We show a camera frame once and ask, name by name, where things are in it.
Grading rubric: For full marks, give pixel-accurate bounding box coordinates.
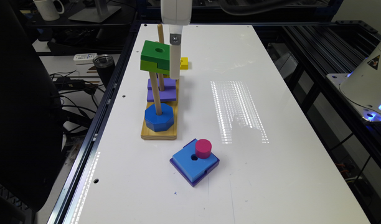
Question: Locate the middle wooden peg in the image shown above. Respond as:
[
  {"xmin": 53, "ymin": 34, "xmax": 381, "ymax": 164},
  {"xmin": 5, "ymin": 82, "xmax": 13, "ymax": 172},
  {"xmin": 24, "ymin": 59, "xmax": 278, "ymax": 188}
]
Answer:
[{"xmin": 158, "ymin": 73, "xmax": 165, "ymax": 91}]

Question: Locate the blue octagon block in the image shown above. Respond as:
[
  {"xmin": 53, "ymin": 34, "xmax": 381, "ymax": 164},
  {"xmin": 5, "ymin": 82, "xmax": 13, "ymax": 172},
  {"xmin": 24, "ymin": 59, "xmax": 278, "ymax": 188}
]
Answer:
[{"xmin": 144, "ymin": 103, "xmax": 174, "ymax": 132}]

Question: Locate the yellow notched block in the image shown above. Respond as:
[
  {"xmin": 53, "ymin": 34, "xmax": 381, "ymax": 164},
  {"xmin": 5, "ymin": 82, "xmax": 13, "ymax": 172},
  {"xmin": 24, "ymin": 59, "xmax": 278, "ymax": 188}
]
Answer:
[{"xmin": 180, "ymin": 57, "xmax": 189, "ymax": 70}]

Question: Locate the dark purple square block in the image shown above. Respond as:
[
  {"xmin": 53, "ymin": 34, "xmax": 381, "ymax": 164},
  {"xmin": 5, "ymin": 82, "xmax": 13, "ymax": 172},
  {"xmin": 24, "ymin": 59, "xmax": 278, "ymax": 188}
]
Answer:
[{"xmin": 170, "ymin": 139, "xmax": 220, "ymax": 187}]

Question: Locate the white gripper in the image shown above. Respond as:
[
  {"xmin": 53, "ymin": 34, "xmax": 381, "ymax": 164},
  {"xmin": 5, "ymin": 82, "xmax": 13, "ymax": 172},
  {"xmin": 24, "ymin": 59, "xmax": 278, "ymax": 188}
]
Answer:
[{"xmin": 161, "ymin": 0, "xmax": 192, "ymax": 80}]

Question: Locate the wooden peg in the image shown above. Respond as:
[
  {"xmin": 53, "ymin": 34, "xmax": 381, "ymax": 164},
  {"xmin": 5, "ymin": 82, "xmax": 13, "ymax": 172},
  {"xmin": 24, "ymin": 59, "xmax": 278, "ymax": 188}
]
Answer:
[
  {"xmin": 149, "ymin": 72, "xmax": 162, "ymax": 116},
  {"xmin": 158, "ymin": 24, "xmax": 164, "ymax": 44},
  {"xmin": 158, "ymin": 73, "xmax": 165, "ymax": 91}
]

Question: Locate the black power strip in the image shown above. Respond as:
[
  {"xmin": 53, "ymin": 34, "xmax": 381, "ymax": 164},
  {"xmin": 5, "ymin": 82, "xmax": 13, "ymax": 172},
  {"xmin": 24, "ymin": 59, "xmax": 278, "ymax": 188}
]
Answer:
[{"xmin": 53, "ymin": 77, "xmax": 96, "ymax": 91}]

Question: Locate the rear wooden peg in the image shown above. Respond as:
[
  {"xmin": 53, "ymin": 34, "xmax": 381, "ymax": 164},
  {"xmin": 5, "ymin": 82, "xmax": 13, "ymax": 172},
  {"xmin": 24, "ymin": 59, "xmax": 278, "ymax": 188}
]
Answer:
[{"xmin": 158, "ymin": 24, "xmax": 164, "ymax": 44}]

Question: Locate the magenta cylinder block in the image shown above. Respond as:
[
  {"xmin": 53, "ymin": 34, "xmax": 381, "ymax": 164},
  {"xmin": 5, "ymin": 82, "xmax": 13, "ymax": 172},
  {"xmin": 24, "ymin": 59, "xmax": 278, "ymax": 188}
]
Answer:
[{"xmin": 195, "ymin": 139, "xmax": 212, "ymax": 159}]

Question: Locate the silver monitor stand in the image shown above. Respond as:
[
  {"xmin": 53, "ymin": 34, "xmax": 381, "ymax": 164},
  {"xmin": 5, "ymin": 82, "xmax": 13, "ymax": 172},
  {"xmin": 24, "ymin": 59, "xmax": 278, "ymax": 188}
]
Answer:
[{"xmin": 68, "ymin": 0, "xmax": 121, "ymax": 23}]

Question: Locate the black tumbler cup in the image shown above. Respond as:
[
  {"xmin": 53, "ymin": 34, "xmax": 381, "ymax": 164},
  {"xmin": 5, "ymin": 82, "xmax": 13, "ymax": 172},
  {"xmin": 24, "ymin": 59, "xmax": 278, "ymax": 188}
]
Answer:
[{"xmin": 93, "ymin": 54, "xmax": 115, "ymax": 87}]

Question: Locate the green square block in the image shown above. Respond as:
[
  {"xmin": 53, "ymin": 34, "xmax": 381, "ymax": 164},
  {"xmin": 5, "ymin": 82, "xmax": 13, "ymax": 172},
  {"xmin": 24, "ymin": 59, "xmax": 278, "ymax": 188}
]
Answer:
[{"xmin": 140, "ymin": 40, "xmax": 170, "ymax": 75}]

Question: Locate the purple square block on peg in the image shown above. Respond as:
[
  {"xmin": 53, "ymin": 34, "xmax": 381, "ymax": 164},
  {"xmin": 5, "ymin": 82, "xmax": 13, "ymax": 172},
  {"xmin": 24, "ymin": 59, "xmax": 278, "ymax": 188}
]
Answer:
[{"xmin": 147, "ymin": 78, "xmax": 177, "ymax": 102}]

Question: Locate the light blue square block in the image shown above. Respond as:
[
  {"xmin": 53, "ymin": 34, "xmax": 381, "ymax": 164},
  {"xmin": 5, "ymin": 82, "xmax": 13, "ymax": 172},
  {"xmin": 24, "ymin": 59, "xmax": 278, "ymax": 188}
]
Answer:
[{"xmin": 171, "ymin": 140, "xmax": 219, "ymax": 185}]

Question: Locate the black office chair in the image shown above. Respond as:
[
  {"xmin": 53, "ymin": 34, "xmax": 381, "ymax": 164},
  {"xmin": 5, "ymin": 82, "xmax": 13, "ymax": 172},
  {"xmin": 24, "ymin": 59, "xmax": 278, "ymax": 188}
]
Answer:
[{"xmin": 0, "ymin": 1, "xmax": 64, "ymax": 212}]

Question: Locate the wooden peg base board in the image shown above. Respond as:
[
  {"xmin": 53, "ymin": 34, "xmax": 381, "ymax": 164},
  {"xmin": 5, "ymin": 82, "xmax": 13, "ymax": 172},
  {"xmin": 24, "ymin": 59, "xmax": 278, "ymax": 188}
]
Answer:
[{"xmin": 141, "ymin": 80, "xmax": 179, "ymax": 140}]

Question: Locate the white remote device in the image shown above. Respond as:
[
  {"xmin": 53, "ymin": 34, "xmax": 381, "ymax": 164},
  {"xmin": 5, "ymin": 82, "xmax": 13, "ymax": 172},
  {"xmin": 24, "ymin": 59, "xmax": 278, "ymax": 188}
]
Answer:
[{"xmin": 73, "ymin": 53, "xmax": 98, "ymax": 65}]

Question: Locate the front wooden peg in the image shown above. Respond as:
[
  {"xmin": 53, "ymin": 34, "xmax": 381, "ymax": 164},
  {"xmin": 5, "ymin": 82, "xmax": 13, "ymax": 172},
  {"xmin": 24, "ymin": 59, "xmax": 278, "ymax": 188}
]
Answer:
[{"xmin": 149, "ymin": 72, "xmax": 162, "ymax": 116}]

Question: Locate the white mug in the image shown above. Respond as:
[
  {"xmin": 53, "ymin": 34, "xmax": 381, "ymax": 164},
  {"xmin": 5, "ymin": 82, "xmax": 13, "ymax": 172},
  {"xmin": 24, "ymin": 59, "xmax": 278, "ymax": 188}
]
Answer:
[{"xmin": 33, "ymin": 0, "xmax": 65, "ymax": 21}]

